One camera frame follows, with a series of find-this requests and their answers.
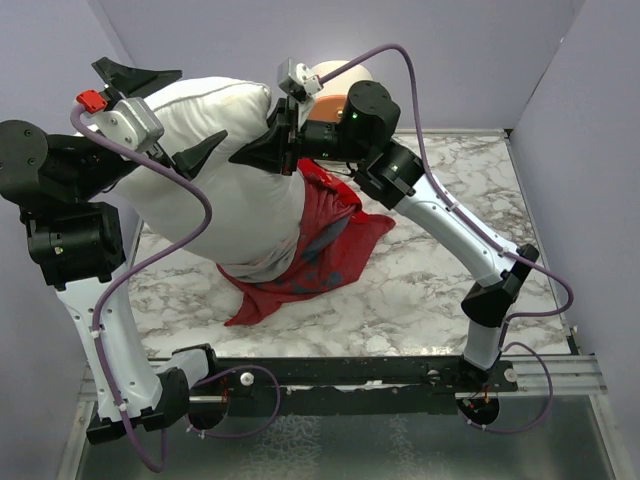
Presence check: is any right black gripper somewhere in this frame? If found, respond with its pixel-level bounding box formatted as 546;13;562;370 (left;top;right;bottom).
230;96;370;177

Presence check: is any white pillow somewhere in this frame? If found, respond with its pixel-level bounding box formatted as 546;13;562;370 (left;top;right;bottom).
107;75;309;284

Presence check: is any red printed pillowcase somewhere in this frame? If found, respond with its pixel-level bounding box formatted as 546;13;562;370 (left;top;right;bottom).
218;158;396;327

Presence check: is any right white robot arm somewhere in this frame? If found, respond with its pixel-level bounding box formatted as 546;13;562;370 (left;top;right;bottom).
230;80;539;391

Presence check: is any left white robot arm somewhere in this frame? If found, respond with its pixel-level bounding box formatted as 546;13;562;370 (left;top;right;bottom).
1;58;225;444

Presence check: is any white cylindrical drawer cabinet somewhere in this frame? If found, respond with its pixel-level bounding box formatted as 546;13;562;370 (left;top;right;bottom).
308;65;373;122

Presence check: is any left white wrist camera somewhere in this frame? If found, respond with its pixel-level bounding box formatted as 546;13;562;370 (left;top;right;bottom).
70;89;164;154

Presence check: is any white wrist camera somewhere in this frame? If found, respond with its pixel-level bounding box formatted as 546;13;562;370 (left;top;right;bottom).
277;57;322;128
70;89;164;154

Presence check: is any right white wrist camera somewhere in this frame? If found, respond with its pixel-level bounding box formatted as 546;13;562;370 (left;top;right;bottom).
277;57;322;128

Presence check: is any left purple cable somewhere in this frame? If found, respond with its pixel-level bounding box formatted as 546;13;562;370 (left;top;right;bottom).
69;104;282;474

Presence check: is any purple cable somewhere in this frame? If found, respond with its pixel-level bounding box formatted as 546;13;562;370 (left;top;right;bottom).
317;43;575;435
69;104;282;474

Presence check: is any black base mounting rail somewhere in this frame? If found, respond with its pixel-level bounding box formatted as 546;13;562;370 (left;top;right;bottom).
174;346;517;417

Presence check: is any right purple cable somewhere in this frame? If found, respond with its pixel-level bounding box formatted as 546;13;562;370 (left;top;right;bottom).
317;43;575;435

